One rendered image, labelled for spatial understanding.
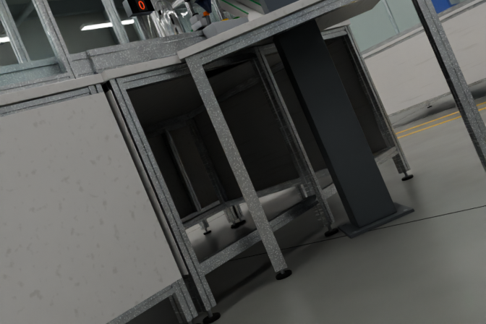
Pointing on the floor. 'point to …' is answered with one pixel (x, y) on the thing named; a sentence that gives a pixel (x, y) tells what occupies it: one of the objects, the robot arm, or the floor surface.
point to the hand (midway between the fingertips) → (207, 5)
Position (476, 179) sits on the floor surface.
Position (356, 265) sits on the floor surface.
